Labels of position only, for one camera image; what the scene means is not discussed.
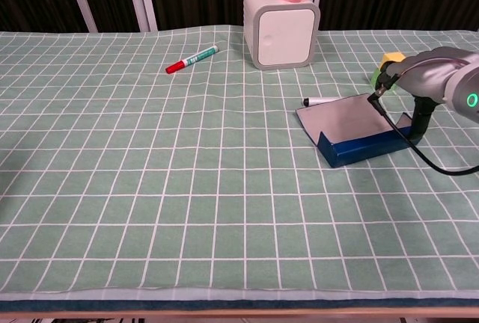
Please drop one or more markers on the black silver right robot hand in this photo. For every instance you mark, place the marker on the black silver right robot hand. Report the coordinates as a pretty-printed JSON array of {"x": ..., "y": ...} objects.
[{"x": 426, "y": 76}]

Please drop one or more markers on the blue glasses case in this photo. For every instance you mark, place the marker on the blue glasses case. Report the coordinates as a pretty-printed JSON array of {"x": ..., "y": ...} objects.
[{"x": 348, "y": 121}]

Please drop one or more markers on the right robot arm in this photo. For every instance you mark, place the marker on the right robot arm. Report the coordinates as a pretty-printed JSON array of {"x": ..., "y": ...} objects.
[{"x": 467, "y": 83}]

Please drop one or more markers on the black capped white marker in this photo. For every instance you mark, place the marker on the black capped white marker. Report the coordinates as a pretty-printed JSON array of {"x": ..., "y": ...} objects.
[{"x": 318, "y": 101}]

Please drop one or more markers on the white cube box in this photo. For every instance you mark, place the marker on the white cube box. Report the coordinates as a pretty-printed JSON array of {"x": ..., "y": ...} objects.
[{"x": 284, "y": 35}]

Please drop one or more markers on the red capped green marker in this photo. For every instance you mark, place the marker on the red capped green marker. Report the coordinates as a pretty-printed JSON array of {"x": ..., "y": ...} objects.
[{"x": 192, "y": 60}]

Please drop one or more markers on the green checked tablecloth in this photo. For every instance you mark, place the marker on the green checked tablecloth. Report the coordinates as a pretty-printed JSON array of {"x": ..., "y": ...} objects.
[{"x": 131, "y": 188}]

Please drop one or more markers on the dark blue felt underlay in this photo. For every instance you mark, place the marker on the dark blue felt underlay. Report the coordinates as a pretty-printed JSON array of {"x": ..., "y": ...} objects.
[{"x": 149, "y": 305}]

